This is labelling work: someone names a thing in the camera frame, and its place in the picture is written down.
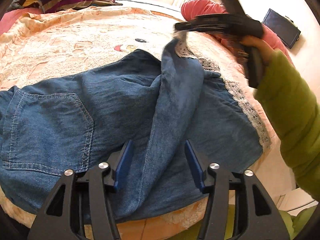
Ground blue denim pants with lace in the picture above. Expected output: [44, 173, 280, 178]
[1, 40, 270, 221]

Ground green sleeve right forearm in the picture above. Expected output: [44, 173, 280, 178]
[254, 50, 319, 200]

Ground right hand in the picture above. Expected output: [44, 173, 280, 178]
[240, 36, 276, 66]

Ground red rolled duvet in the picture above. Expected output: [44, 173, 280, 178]
[180, 0, 295, 68]

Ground black flat monitor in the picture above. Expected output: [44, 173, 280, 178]
[262, 9, 301, 49]

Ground orange bear pattern blanket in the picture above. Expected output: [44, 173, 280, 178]
[0, 6, 296, 240]

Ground pink quilted pillow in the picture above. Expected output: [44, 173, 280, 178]
[0, 8, 43, 35]

